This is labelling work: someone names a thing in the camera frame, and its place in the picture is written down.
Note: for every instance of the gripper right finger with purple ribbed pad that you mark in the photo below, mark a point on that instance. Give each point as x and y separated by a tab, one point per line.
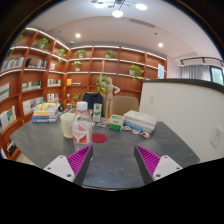
152	166

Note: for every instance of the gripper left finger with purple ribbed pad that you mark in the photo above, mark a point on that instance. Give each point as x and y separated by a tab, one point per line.
73	167

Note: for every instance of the clear plastic water bottle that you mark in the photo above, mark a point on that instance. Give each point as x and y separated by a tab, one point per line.
82	126

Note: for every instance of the round red coaster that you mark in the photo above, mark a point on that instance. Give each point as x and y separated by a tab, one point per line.
99	138

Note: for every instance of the small green white box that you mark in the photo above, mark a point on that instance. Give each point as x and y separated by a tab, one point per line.
116	122

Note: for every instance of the stack of colourful books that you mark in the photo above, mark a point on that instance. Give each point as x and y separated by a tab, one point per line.
45	112

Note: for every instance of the tall green white carton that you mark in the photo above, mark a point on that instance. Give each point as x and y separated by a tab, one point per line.
97	112

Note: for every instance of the beige chair back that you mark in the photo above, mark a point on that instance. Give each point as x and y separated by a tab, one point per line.
123	104

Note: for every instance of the wooden artist mannequin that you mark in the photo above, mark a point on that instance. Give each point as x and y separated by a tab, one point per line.
112	89

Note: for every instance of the ceiling lamp cluster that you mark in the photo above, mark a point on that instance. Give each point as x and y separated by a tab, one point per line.
117	5

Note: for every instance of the white wall socket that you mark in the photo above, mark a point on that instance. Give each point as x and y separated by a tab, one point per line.
216	136

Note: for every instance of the wooden wall bookshelf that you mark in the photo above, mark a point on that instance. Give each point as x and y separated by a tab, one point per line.
40	67

